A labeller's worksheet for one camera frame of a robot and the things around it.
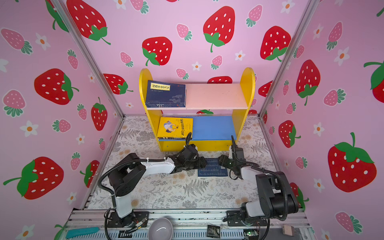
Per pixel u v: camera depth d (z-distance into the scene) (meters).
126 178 0.48
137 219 0.73
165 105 0.67
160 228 0.70
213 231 0.69
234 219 0.73
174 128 0.90
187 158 0.72
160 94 0.70
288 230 0.69
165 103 0.67
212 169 0.90
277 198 0.43
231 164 0.80
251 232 0.71
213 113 1.27
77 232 0.70
